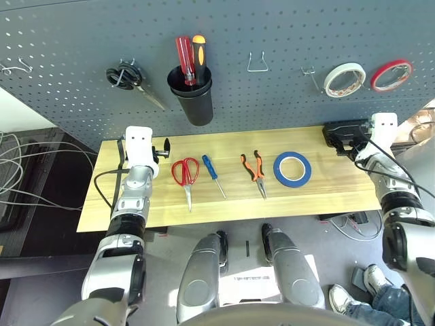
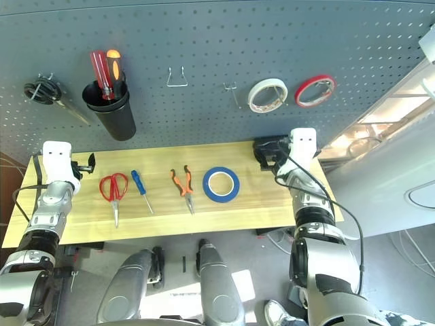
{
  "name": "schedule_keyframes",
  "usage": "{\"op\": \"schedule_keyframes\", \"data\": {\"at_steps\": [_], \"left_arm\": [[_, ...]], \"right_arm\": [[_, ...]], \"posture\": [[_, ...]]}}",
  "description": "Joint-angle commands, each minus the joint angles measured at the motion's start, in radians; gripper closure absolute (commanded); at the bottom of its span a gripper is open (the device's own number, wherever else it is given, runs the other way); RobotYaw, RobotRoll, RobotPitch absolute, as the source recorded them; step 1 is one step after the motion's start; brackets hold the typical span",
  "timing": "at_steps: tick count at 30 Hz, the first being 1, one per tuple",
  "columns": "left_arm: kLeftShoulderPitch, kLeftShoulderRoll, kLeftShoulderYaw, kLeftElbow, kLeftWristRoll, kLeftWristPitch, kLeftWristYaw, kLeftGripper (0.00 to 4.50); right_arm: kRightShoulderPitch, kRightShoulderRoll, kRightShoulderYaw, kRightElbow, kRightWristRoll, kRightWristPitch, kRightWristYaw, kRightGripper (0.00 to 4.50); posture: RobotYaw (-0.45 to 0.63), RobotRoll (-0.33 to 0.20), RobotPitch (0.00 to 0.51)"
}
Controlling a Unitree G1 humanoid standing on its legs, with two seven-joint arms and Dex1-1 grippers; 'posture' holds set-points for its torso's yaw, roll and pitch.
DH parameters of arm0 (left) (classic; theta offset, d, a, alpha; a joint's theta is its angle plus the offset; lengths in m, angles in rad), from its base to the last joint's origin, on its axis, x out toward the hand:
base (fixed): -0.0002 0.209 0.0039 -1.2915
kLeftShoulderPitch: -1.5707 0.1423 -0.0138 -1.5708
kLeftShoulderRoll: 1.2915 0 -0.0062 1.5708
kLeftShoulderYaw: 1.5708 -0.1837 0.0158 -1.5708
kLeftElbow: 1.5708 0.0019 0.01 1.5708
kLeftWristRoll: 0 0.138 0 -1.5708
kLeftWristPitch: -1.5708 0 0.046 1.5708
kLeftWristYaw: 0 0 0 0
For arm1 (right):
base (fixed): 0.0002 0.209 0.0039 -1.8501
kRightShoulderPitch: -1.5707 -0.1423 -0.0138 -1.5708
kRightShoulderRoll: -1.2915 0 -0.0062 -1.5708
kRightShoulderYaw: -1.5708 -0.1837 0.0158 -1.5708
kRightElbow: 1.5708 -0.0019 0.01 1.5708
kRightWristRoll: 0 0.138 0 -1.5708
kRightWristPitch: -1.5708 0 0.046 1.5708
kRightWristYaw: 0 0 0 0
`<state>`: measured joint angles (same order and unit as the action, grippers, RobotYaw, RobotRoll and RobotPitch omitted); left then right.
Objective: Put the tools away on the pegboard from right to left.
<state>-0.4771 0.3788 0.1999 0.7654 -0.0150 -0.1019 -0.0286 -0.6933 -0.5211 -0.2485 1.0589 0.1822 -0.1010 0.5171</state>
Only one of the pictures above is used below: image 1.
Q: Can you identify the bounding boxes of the black plastic cup holder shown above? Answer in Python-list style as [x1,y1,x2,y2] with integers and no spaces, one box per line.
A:
[167,65,214,127]

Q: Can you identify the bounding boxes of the silver wire pliers hook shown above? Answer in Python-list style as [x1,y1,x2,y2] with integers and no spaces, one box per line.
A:
[247,50,269,73]

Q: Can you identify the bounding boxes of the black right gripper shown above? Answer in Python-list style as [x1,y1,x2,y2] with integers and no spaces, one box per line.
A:
[334,134,371,158]

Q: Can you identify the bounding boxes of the red handled scissors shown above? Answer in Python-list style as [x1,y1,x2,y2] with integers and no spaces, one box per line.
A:
[171,157,201,213]

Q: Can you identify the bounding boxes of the grey cable bundle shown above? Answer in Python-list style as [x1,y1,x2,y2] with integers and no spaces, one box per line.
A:
[0,132,98,213]

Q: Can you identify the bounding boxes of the silver robot leg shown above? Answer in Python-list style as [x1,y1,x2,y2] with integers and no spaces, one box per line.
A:
[261,223,326,310]
[175,230,229,323]

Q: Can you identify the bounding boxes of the silver left robot leg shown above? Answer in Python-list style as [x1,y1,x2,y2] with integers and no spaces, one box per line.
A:
[175,230,229,323]

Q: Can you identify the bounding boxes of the blue handle screwdriver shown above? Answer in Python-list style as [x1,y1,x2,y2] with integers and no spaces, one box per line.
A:
[201,154,227,200]

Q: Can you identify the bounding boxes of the orange black needle-nose pliers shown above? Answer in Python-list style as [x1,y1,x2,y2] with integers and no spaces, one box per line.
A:
[240,150,268,200]

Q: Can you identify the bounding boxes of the tangled floor cables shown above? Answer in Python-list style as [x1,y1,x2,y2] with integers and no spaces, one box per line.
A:
[319,210,383,240]

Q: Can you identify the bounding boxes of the black low cabinet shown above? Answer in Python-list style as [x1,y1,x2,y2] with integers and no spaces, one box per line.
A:
[0,127,103,259]

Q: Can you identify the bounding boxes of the silver tape peg hook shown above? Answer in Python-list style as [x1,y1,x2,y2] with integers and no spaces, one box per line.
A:
[301,67,322,93]

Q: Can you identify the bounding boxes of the silver right robot leg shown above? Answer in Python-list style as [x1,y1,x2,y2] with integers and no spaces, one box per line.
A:
[261,223,326,310]

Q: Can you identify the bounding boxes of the white tape roll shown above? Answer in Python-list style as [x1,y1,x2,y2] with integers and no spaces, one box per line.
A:
[323,62,367,99]

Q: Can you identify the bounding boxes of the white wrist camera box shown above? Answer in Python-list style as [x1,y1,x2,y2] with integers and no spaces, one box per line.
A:
[124,126,160,177]
[370,113,398,157]

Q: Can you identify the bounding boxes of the white grey sneaker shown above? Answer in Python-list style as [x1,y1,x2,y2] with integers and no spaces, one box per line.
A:
[363,264,392,296]
[328,284,358,315]

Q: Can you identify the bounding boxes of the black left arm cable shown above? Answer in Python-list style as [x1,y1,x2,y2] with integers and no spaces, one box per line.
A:
[94,135,130,210]

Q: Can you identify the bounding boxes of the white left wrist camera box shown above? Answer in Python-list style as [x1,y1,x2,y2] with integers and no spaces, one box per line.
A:
[124,126,160,177]

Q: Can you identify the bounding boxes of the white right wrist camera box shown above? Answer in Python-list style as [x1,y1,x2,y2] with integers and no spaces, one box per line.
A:
[370,113,398,157]

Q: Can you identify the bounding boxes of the brown shiny clutter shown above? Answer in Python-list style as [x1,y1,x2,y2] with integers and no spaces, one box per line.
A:
[396,107,435,150]

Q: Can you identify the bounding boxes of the silver robot torso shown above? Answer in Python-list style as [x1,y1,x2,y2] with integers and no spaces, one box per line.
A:
[176,303,368,326]

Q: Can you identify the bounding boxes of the black handled scissors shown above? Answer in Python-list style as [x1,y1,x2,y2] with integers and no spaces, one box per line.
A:
[105,58,167,111]

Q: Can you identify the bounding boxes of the grey metal pegboard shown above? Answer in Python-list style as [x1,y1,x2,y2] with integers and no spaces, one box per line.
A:
[0,0,435,153]

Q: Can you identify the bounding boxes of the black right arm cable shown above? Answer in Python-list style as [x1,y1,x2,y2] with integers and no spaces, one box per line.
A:
[353,135,435,201]

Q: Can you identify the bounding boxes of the red tape roll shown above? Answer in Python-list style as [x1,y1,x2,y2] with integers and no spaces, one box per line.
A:
[370,59,414,93]

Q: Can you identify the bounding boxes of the blue jeans leg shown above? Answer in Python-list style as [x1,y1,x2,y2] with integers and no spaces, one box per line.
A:
[346,283,422,326]

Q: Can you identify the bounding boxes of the red transparent handle screwdriver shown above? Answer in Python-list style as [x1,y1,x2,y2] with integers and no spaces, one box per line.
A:
[175,36,198,86]

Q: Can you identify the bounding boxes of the grey foot pedal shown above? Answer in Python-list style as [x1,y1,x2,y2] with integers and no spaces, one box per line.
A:
[351,267,370,289]

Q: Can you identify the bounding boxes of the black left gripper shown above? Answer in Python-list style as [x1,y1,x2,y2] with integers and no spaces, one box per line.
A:
[152,137,172,164]

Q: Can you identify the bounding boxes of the blue tape roll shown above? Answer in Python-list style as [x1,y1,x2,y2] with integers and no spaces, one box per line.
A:
[273,151,313,188]

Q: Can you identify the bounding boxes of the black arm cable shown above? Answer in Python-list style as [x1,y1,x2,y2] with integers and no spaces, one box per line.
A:
[94,135,130,210]
[353,135,435,201]

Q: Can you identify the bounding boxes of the white paper sheet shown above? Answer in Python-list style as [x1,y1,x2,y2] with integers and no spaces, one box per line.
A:
[219,254,320,303]

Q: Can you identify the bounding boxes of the silver scissors peg hook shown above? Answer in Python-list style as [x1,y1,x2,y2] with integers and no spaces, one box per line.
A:
[118,58,137,86]

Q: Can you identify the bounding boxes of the black plastic case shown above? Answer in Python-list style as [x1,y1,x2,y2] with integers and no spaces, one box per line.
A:
[322,120,373,147]

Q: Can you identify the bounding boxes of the orange black handle screwdriver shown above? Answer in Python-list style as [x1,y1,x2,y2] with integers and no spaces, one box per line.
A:
[192,34,207,88]

